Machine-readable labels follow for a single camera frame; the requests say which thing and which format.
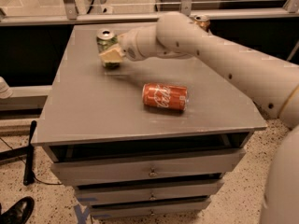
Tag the top grey drawer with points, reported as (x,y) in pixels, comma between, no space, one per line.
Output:
(81,173)

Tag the bottom grey drawer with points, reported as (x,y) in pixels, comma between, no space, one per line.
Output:
(149,208)

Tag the grey drawer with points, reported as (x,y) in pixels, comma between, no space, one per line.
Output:
(81,173)
(149,192)
(149,208)

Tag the grey drawer cabinet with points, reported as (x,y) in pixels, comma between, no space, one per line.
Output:
(93,113)

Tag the green soda can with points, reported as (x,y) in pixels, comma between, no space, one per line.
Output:
(105,39)

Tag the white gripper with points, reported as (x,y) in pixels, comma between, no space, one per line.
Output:
(128,46)

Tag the gold orange soda can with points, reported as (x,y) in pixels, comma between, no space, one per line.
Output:
(202,21)

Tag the black stick on floor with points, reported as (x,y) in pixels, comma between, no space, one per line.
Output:
(28,173)

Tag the middle grey drawer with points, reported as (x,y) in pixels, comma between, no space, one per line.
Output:
(149,192)

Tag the black leather shoe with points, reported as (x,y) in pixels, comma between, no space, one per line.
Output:
(19,213)

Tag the metal railing frame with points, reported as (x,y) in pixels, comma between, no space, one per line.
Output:
(29,12)

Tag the red cola can lying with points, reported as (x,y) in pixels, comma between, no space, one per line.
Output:
(165,96)

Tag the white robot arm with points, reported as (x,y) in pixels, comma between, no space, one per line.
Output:
(271,83)

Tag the white cylinder at left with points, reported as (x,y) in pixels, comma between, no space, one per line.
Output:
(5,90)

